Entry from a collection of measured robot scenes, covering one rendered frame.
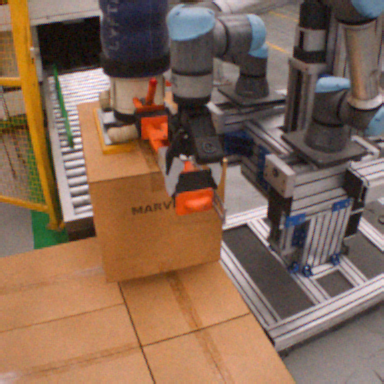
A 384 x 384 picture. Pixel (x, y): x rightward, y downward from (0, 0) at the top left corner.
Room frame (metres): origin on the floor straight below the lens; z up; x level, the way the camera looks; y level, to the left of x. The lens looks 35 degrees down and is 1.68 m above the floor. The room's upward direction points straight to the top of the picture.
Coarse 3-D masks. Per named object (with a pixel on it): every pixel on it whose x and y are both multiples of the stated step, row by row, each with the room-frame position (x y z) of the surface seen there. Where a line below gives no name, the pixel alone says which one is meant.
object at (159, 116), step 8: (136, 112) 1.03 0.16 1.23; (144, 112) 1.04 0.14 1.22; (152, 112) 1.04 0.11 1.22; (160, 112) 1.04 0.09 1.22; (168, 112) 1.03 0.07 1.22; (136, 120) 1.00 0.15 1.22; (144, 120) 0.97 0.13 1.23; (152, 120) 0.98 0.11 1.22; (160, 120) 0.99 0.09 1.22; (136, 128) 1.01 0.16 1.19; (144, 128) 0.97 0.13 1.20; (160, 128) 0.98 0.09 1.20; (144, 136) 0.97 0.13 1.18
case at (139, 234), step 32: (96, 160) 1.03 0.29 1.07; (128, 160) 1.03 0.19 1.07; (224, 160) 1.03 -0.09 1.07; (96, 192) 0.91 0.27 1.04; (128, 192) 0.94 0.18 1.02; (160, 192) 0.97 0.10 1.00; (224, 192) 1.03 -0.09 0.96; (96, 224) 0.91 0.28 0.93; (128, 224) 0.94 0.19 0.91; (160, 224) 0.97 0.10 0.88; (192, 224) 1.00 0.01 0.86; (128, 256) 0.93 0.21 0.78; (160, 256) 0.96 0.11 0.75; (192, 256) 1.00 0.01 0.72
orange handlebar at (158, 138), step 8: (136, 104) 1.12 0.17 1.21; (152, 128) 0.96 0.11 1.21; (152, 136) 0.90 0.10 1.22; (160, 136) 0.90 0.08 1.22; (152, 144) 0.90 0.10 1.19; (160, 144) 0.87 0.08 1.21; (168, 144) 0.91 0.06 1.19; (184, 168) 0.77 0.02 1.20; (192, 168) 0.76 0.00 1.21; (192, 200) 0.64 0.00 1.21; (200, 200) 0.64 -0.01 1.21; (208, 200) 0.65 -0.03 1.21; (192, 208) 0.63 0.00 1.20; (200, 208) 0.63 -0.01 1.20
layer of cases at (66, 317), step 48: (96, 240) 1.27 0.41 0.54; (0, 288) 0.97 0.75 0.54; (48, 288) 0.99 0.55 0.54; (96, 288) 1.00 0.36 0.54; (144, 288) 1.01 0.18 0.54; (192, 288) 1.01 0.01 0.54; (0, 336) 0.75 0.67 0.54; (48, 336) 0.77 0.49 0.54; (96, 336) 0.78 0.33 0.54; (144, 336) 0.79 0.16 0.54; (192, 336) 0.79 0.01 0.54; (240, 336) 0.79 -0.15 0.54
